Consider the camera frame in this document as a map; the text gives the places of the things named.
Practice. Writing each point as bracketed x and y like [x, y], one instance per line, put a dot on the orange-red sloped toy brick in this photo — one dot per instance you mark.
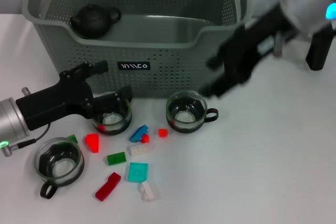
[92, 142]

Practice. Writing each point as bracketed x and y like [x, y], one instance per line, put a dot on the black clay teapot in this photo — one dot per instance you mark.
[92, 20]

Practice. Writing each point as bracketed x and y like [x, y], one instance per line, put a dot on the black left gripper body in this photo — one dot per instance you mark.
[57, 100]

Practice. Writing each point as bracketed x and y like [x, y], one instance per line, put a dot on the glass teacup black base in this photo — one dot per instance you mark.
[60, 166]
[115, 122]
[186, 119]

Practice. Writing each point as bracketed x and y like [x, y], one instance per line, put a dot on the white flat toy brick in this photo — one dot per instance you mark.
[139, 150]

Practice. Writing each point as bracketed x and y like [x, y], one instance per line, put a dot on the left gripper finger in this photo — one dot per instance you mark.
[84, 70]
[107, 102]

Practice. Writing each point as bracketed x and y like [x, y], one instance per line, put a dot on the dark red long brick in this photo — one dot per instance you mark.
[107, 187]

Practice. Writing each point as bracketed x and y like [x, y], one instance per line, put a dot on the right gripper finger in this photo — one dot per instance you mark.
[215, 62]
[215, 87]

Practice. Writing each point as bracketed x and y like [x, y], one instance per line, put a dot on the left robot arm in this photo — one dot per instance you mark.
[10, 119]

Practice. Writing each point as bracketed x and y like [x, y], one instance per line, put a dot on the small green toy brick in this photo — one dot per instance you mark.
[72, 138]

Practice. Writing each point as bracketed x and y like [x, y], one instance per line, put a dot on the white studded toy brick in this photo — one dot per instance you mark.
[148, 191]

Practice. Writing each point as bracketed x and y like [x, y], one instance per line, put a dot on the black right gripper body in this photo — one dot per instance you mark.
[244, 51]

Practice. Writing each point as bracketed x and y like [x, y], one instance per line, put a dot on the teal square toy plate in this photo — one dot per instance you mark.
[137, 172]

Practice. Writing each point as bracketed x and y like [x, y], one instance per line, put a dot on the silver left gripper stud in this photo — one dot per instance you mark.
[25, 91]

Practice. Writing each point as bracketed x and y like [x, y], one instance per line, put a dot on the grey perforated storage basket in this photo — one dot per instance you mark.
[170, 77]

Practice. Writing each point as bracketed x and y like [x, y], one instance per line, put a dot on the blue toy brick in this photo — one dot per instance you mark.
[137, 133]

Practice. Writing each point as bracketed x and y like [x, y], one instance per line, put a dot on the small red toy brick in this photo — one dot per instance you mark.
[145, 138]
[162, 133]

